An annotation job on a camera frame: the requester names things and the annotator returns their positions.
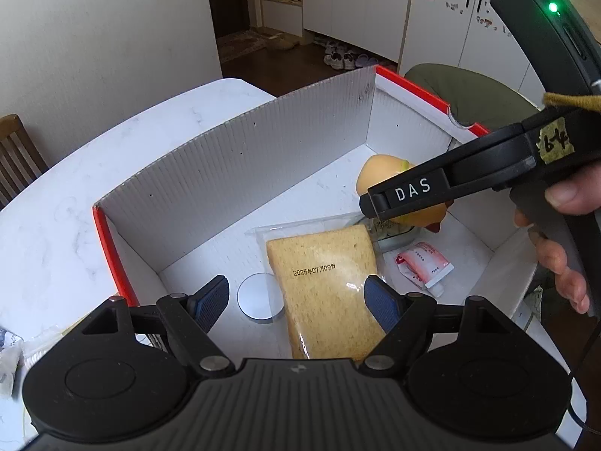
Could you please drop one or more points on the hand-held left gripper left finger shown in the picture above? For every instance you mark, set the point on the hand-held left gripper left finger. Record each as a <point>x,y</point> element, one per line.
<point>212,299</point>

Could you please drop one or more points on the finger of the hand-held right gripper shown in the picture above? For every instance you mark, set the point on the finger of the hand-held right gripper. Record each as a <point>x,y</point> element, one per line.
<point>413,187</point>

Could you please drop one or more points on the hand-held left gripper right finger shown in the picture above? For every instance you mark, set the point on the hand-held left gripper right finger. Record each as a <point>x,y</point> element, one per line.
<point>382,303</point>

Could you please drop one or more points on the white round disc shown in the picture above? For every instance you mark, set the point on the white round disc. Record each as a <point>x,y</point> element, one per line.
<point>259,298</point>

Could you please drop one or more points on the pink and white tube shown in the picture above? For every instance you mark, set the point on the pink and white tube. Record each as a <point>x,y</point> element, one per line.
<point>422,265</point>

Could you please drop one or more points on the clear small packet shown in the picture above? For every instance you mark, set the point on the clear small packet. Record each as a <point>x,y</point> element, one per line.
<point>394,239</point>

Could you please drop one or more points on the packed bread slice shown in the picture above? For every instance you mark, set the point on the packed bread slice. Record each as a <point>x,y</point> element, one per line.
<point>319,300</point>

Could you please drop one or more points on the white cardboard box red rim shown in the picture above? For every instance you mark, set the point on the white cardboard box red rim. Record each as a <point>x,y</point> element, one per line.
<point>234,174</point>

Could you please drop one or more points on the person's right hand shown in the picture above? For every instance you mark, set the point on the person's right hand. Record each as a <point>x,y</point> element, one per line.
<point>575,192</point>

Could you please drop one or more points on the mustard yellow cloth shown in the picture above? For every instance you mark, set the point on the mustard yellow cloth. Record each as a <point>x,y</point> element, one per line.
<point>575,101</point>

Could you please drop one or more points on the green chair back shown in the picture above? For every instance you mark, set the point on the green chair back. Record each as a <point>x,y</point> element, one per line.
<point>469,94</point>

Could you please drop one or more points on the white stickered cabinet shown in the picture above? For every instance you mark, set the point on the white stickered cabinet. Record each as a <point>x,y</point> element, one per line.
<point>450,33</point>

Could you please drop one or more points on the white sneaker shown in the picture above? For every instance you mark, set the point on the white sneaker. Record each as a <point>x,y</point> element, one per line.
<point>350,60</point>
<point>334,60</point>

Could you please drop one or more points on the white base cabinet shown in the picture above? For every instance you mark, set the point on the white base cabinet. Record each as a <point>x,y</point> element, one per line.
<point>357,4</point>

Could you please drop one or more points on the patterned door mat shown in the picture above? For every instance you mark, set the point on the patterned door mat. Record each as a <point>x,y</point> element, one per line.
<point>244,44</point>

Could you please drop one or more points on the brown wooden chair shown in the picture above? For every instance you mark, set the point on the brown wooden chair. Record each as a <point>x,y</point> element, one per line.
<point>19,159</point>

